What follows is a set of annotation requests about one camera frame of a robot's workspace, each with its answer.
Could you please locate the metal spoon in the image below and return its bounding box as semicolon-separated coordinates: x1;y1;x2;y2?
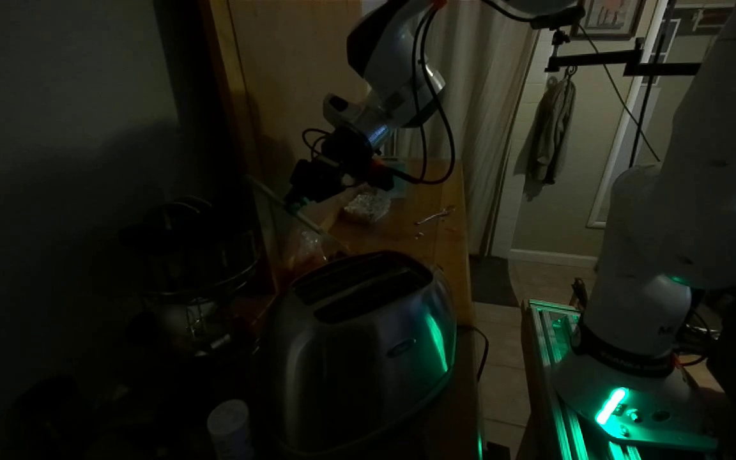
412;202;454;233

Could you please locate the framed wall picture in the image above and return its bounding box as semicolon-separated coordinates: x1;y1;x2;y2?
580;0;649;38

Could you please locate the hanging grey cloth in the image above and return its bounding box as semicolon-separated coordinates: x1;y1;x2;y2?
523;74;580;195

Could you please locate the silver toaster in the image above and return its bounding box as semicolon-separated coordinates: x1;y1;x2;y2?
263;249;462;460

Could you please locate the beige curtain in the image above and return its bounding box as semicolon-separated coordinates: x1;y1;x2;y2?
416;0;550;260

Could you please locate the black toaster cord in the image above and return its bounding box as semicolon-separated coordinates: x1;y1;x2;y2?
454;319;493;389

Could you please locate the black wall bracket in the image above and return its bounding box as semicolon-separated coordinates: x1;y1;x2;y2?
543;37;675;80

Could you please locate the white bottle cap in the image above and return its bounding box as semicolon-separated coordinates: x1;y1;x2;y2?
203;398;255;460

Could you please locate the metal robot base stand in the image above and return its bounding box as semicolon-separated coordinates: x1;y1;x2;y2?
519;297;729;460

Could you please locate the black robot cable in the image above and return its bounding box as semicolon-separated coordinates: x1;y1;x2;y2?
384;0;459;190

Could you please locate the white rail edge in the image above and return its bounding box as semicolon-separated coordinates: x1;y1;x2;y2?
196;0;380;292

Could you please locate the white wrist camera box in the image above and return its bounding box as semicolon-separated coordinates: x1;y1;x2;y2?
321;93;372;130

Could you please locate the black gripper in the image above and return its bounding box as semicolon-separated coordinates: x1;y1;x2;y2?
285;125;398;204

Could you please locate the white patterned plastic packet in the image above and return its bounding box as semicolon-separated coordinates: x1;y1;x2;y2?
339;190;398;228

